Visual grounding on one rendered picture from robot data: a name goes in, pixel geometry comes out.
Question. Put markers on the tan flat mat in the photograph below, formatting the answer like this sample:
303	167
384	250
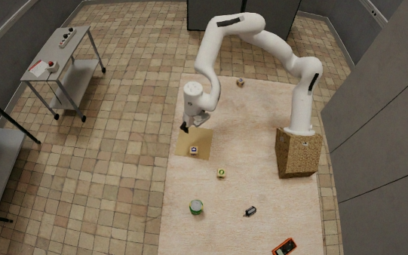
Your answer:
200	137

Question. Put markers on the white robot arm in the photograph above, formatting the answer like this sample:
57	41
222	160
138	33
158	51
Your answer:
309	69

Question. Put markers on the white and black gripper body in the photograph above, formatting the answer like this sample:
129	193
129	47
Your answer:
188	119

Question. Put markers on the green and yellow striped drink can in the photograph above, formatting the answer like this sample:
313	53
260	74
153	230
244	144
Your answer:
196	206

